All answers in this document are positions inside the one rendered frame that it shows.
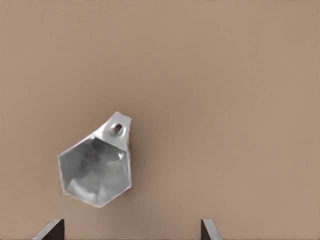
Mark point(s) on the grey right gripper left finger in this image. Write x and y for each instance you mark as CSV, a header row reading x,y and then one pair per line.
x,y
51,231

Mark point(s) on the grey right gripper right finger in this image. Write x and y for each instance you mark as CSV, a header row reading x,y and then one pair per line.
x,y
209,230

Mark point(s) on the silver hexagonal metal cup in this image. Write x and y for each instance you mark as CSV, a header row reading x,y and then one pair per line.
x,y
96,170

